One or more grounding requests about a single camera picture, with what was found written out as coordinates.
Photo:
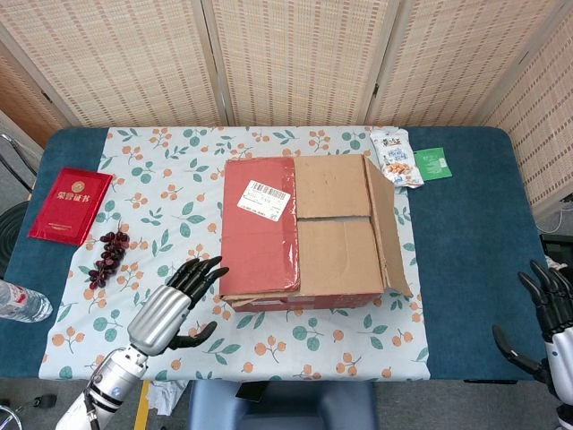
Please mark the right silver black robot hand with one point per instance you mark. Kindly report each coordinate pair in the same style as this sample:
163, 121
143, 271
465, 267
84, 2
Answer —
561, 349

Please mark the green flat packet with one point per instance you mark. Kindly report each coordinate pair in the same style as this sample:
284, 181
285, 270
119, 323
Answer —
432, 163

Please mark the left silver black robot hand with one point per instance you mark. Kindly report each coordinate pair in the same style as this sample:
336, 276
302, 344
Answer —
159, 313

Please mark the red cardboard shipping box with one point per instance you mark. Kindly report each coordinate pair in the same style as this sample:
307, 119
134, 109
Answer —
259, 242

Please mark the white peanut snack bag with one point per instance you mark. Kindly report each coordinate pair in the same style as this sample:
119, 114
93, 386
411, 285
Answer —
396, 157

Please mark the floral fruit print tablecloth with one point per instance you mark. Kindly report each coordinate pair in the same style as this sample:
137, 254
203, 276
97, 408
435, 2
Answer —
170, 201

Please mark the metal chair frame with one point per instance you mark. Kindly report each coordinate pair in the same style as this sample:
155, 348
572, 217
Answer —
13, 152

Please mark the black plastic tray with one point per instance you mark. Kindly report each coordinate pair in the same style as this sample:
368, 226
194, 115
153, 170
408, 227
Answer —
557, 251

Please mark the black round ribbed object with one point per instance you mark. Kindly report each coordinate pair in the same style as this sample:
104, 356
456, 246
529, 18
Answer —
11, 233

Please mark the red certificate folder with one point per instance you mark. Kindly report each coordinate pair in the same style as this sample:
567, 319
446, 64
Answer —
69, 206

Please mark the woven folding screen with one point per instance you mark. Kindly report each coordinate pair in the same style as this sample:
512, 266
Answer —
291, 58

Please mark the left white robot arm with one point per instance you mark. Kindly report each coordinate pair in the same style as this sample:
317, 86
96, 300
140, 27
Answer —
112, 380

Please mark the clear plastic water bottle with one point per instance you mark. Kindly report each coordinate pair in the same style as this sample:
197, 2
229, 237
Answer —
27, 304

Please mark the flat black device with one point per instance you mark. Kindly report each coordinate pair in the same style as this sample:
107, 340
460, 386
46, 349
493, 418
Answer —
250, 391

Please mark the bunch of dark grapes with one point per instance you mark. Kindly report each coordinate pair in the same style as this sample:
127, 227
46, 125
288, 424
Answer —
109, 257

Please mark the blue padded seat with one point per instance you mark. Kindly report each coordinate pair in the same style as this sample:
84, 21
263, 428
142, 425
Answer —
282, 407

